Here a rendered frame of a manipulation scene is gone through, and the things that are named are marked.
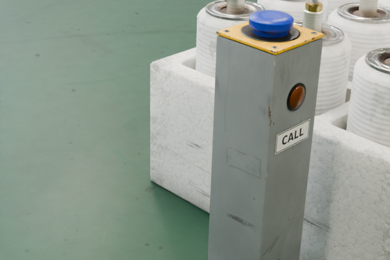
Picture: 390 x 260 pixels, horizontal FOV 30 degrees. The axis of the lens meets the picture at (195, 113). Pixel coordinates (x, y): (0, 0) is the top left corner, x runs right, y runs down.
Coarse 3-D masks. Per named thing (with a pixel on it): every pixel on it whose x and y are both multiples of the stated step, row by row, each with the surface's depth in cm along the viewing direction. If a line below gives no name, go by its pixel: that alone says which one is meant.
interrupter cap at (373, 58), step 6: (384, 48) 80; (366, 54) 78; (372, 54) 78; (378, 54) 78; (384, 54) 79; (366, 60) 77; (372, 60) 77; (378, 60) 77; (384, 60) 77; (372, 66) 75; (378, 66) 75; (384, 66) 75; (384, 72) 74
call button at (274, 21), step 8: (256, 16) 65; (264, 16) 65; (272, 16) 65; (280, 16) 65; (288, 16) 65; (256, 24) 64; (264, 24) 64; (272, 24) 63; (280, 24) 63; (288, 24) 64; (256, 32) 65; (264, 32) 64; (272, 32) 64; (280, 32) 64
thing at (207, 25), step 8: (200, 16) 91; (208, 16) 90; (200, 24) 91; (208, 24) 89; (216, 24) 88; (224, 24) 88; (232, 24) 88; (200, 32) 91; (208, 32) 90; (200, 40) 91; (208, 40) 90; (200, 48) 92; (208, 48) 90; (200, 56) 92; (208, 56) 91; (200, 64) 93; (208, 64) 91; (208, 72) 92
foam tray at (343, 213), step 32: (160, 64) 94; (192, 64) 97; (160, 96) 95; (192, 96) 91; (160, 128) 97; (192, 128) 92; (320, 128) 78; (160, 160) 99; (192, 160) 94; (320, 160) 79; (352, 160) 76; (384, 160) 73; (192, 192) 96; (320, 192) 80; (352, 192) 77; (384, 192) 74; (320, 224) 81; (352, 224) 78; (384, 224) 75; (320, 256) 83; (352, 256) 79; (384, 256) 76
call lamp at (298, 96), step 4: (296, 88) 65; (300, 88) 65; (292, 92) 65; (296, 92) 65; (300, 92) 65; (304, 92) 66; (292, 96) 65; (296, 96) 65; (300, 96) 66; (304, 96) 66; (292, 100) 65; (296, 100) 65; (300, 100) 66; (292, 104) 65; (296, 104) 66; (300, 104) 66; (292, 108) 66; (296, 108) 66
